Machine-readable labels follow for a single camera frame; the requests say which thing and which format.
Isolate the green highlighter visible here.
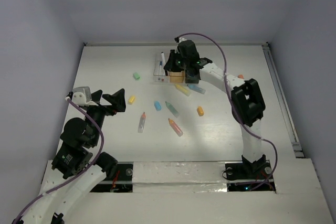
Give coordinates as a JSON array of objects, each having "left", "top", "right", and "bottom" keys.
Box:
[{"left": 165, "top": 101, "right": 180, "bottom": 118}]

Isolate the orange highlighter cap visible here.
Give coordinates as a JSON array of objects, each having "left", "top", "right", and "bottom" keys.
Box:
[{"left": 197, "top": 106, "right": 204, "bottom": 116}]

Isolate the blue highlighter cap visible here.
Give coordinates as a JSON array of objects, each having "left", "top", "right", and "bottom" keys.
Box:
[{"left": 154, "top": 101, "right": 162, "bottom": 111}]

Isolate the yellow highlighter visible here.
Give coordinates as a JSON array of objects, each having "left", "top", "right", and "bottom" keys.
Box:
[{"left": 175, "top": 84, "right": 191, "bottom": 96}]

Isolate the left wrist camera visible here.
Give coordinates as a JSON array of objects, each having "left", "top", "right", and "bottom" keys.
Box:
[{"left": 65, "top": 86, "right": 98, "bottom": 106}]

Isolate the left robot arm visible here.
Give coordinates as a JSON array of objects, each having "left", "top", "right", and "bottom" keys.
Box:
[{"left": 13, "top": 87, "right": 126, "bottom": 223}]

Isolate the blue highlighter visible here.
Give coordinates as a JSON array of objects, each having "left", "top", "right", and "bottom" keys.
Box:
[{"left": 187, "top": 84, "right": 206, "bottom": 94}]

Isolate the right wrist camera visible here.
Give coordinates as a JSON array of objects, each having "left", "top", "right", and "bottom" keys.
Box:
[{"left": 174, "top": 37, "right": 187, "bottom": 44}]

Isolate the orange tip clear highlighter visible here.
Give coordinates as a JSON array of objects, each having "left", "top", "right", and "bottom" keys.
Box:
[{"left": 138, "top": 112, "right": 146, "bottom": 133}]

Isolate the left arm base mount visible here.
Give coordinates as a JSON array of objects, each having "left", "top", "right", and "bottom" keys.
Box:
[{"left": 90, "top": 162, "right": 133, "bottom": 193}]

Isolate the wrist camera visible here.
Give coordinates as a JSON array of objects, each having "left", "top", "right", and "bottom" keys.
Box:
[
  {"left": 65, "top": 86, "right": 98, "bottom": 106},
  {"left": 174, "top": 37, "right": 187, "bottom": 44}
]

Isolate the orange pink highlighter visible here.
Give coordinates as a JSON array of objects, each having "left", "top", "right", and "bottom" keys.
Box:
[{"left": 168, "top": 119, "right": 183, "bottom": 137}]

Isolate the clear plastic container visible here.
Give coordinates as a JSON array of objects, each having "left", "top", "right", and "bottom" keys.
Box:
[{"left": 153, "top": 52, "right": 170, "bottom": 83}]

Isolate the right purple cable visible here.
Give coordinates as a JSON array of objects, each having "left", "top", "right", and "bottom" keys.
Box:
[{"left": 175, "top": 33, "right": 279, "bottom": 192}]

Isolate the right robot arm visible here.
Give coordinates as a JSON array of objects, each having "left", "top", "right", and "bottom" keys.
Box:
[{"left": 164, "top": 37, "right": 266, "bottom": 178}]

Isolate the blue capped white pen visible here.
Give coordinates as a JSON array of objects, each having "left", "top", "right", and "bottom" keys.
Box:
[{"left": 157, "top": 61, "right": 164, "bottom": 81}]

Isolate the black capped white pen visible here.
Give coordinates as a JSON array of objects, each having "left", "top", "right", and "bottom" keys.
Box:
[{"left": 161, "top": 52, "right": 166, "bottom": 66}]

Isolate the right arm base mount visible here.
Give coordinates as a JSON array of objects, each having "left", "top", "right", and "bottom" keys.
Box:
[{"left": 222, "top": 154, "right": 276, "bottom": 192}]

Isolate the blue tape roll front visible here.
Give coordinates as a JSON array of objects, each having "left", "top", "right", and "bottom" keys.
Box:
[{"left": 186, "top": 68, "right": 198, "bottom": 77}]

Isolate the dark grey plastic container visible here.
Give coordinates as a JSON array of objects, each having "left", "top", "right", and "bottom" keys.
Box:
[{"left": 185, "top": 67, "right": 200, "bottom": 84}]

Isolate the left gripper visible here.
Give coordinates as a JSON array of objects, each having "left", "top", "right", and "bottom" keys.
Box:
[{"left": 87, "top": 87, "right": 127, "bottom": 145}]

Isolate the green highlighter cap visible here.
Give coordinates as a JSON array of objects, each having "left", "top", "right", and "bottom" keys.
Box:
[{"left": 133, "top": 72, "right": 141, "bottom": 80}]

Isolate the yellow highlighter cap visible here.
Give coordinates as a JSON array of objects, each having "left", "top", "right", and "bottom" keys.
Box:
[{"left": 128, "top": 95, "right": 135, "bottom": 104}]

